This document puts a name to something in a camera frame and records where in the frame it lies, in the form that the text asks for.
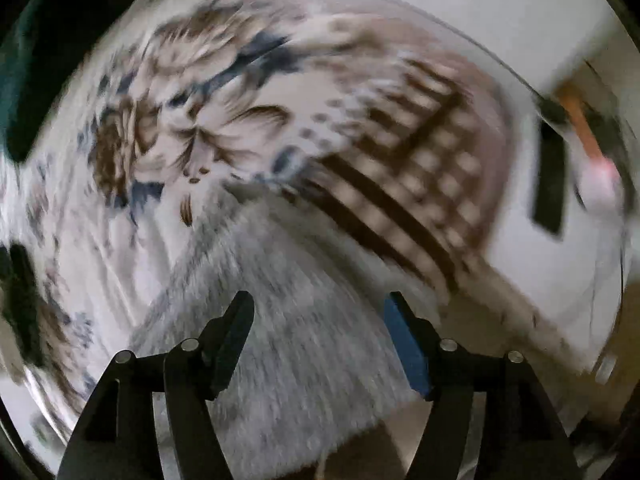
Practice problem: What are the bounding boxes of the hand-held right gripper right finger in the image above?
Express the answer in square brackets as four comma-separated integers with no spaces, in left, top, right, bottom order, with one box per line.
[382,291,583,480]

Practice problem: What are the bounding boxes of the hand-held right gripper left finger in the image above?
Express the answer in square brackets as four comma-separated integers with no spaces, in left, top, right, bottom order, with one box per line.
[56,290,256,480]

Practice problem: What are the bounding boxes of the grey towel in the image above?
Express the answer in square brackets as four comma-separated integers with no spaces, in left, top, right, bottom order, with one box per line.
[127,199,448,480]

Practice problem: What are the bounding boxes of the dark green folded garment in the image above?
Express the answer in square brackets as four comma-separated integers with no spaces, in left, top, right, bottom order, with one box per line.
[0,244,45,367]

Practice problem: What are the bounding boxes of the floral bedsheet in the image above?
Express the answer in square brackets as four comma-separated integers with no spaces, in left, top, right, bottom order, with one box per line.
[0,0,591,461]

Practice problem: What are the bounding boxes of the black rectangular object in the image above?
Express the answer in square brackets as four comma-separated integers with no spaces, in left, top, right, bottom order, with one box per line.
[530,120,569,234]

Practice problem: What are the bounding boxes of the orange blurred object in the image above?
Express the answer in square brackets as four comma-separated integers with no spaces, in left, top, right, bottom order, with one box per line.
[557,82,608,161]

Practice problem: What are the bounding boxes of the dark teal pillow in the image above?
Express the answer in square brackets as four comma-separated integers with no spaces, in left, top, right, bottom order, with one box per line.
[0,0,151,163]

